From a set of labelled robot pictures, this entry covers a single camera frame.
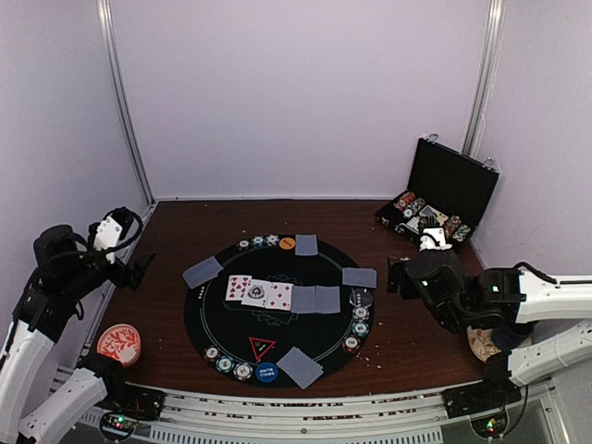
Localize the nine of hearts card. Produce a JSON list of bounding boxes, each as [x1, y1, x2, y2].
[[225, 275, 252, 302]]

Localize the diamonds face-up card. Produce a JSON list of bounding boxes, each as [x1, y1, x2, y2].
[[265, 282, 293, 312]]

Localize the blue white chip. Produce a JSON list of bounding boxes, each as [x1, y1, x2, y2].
[[352, 306, 370, 322], [233, 363, 253, 381], [265, 234, 280, 247]]

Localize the right chip rows in case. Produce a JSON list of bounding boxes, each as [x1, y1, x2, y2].
[[443, 216, 472, 242]]

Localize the aluminium frame post left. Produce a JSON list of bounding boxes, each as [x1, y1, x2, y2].
[[96, 0, 155, 206]]

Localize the aluminium frame post right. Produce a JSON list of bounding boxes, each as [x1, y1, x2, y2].
[[462, 0, 505, 157]]

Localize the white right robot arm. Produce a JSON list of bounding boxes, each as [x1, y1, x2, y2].
[[388, 223, 591, 409]]

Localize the aluminium frame post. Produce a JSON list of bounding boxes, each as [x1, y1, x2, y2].
[[96, 0, 155, 206], [462, 0, 505, 157]]

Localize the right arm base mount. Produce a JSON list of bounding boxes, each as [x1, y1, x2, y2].
[[442, 375, 523, 440]]

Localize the card dealt to big blind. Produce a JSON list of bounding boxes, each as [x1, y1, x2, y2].
[[295, 235, 318, 257]]

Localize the red chip row in case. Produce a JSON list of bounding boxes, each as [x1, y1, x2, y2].
[[393, 191, 416, 211]]

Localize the card dealt to dealer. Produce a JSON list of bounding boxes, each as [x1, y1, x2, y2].
[[342, 267, 377, 289]]

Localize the red triangular all-in marker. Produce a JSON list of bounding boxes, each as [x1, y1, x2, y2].
[[249, 337, 277, 363]]

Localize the round wooden coaster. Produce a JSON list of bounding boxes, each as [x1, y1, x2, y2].
[[465, 323, 533, 362]]

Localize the red white patterned cup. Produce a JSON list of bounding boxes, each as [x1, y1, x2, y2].
[[96, 324, 142, 368]]

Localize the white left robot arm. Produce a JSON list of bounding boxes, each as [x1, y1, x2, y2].
[[1, 207, 154, 443]]

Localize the green chip row in case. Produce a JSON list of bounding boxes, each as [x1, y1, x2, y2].
[[402, 198, 426, 219]]

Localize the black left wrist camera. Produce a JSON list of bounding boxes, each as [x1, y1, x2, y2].
[[33, 224, 77, 265]]

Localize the blue patterned card deck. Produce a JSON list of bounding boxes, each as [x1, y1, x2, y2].
[[182, 256, 223, 290]]

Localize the face-down board card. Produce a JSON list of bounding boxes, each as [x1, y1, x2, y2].
[[291, 286, 316, 315], [314, 286, 340, 315]]

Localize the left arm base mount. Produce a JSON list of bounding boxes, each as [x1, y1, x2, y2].
[[80, 362, 166, 443]]

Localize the card dealt to small blind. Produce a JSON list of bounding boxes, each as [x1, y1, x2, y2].
[[277, 347, 324, 389]]

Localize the black poker chip case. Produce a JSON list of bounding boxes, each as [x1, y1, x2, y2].
[[375, 138, 500, 252]]

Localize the blue small blind button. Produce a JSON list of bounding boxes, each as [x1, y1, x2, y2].
[[255, 362, 278, 384]]

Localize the card deck in case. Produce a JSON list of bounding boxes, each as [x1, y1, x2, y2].
[[403, 205, 449, 234]]

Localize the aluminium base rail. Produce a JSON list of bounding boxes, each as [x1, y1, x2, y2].
[[43, 363, 570, 444]]

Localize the brown chip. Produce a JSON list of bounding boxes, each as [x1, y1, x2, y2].
[[237, 240, 251, 251], [203, 346, 221, 363], [342, 336, 361, 353]]

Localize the yellow big blind button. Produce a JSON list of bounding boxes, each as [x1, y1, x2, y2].
[[278, 237, 296, 251]]

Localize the ace of spades card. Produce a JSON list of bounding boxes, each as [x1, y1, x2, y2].
[[241, 279, 271, 308]]

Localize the round black poker mat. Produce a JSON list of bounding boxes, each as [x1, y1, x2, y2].
[[184, 239, 374, 388]]

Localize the clear round dealer button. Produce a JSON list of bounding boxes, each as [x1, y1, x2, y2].
[[350, 288, 374, 308]]

